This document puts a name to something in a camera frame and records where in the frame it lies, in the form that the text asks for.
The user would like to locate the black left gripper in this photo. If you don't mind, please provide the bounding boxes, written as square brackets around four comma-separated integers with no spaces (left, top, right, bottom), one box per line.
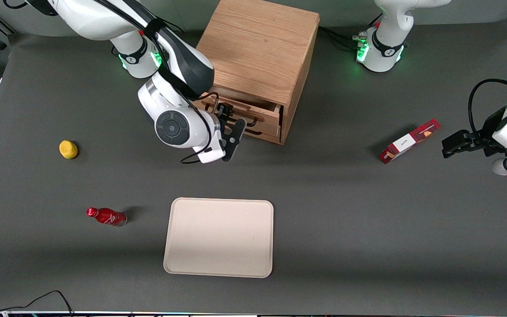
[442,127,507,158]

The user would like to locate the black left base cables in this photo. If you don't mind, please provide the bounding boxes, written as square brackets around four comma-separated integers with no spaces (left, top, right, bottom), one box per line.
[317,26,362,51]

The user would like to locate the red soda bottle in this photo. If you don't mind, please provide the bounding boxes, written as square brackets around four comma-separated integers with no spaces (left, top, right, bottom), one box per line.
[86,207,127,227]

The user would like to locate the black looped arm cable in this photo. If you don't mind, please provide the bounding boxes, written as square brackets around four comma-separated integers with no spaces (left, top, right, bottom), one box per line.
[468,78,507,133]

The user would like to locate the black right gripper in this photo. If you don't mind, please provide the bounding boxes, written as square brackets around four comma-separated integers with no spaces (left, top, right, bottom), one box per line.
[213,103,247,162]

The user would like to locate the red and white snack box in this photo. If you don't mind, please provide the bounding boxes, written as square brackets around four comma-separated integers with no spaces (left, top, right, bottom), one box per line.
[379,118,441,164]

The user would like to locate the beige plastic tray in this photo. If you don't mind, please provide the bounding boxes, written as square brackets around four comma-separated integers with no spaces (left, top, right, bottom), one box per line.
[163,198,274,278]

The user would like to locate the thin black table cable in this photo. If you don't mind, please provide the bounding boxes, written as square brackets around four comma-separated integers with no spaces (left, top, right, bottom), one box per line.
[0,290,74,317]

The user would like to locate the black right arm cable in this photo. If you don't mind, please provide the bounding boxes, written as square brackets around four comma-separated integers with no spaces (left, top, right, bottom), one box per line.
[5,0,219,164]

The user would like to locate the light wooden drawer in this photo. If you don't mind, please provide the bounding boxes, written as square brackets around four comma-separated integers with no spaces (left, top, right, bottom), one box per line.
[198,93,283,144]

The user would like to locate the black metal drawer handle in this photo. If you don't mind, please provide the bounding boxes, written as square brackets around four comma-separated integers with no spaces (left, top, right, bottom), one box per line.
[231,115,264,136]

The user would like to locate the yellow lemon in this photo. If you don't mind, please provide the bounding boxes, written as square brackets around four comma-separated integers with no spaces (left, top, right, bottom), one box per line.
[59,140,78,159]

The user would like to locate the light wooden cabinet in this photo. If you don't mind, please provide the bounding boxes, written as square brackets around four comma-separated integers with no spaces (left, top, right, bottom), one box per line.
[195,0,320,145]

